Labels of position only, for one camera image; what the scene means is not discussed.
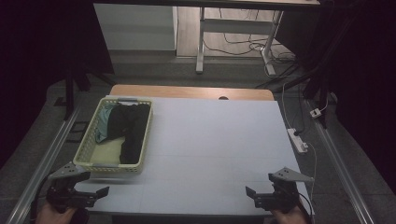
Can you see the person's left hand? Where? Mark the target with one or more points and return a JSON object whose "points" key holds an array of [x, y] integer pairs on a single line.
{"points": [[51, 216]]}

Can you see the white power strip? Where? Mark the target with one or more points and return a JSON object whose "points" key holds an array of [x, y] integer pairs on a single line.
{"points": [[297, 141]]}

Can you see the white desk frame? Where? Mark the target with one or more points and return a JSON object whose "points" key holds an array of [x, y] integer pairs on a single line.
{"points": [[236, 26]]}

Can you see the small white adapter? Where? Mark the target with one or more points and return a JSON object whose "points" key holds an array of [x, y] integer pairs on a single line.
{"points": [[315, 113]]}

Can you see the person's right hand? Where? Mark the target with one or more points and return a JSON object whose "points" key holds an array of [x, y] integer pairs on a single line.
{"points": [[288, 217]]}

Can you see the pale yellow plastic basket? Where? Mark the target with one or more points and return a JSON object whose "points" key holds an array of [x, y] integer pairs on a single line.
{"points": [[84, 155]]}

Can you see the black cloth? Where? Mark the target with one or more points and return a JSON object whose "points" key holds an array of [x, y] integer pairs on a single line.
{"points": [[132, 130]]}

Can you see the white table mat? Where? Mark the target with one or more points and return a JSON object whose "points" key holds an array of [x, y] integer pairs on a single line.
{"points": [[211, 140]]}

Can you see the white cabinet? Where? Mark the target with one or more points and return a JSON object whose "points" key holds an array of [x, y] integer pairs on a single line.
{"points": [[137, 28]]}

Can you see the metal floor rail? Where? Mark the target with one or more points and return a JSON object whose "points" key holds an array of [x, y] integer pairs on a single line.
{"points": [[40, 168], [339, 168]]}

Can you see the teal cloth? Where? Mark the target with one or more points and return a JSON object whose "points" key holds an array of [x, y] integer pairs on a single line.
{"points": [[102, 124]]}

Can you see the black stand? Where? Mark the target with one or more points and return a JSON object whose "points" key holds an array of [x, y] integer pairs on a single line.
{"points": [[69, 93]]}

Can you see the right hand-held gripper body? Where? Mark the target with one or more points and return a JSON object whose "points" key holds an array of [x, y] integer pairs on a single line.
{"points": [[281, 194]]}

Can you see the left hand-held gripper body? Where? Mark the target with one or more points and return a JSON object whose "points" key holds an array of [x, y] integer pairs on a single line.
{"points": [[63, 189]]}

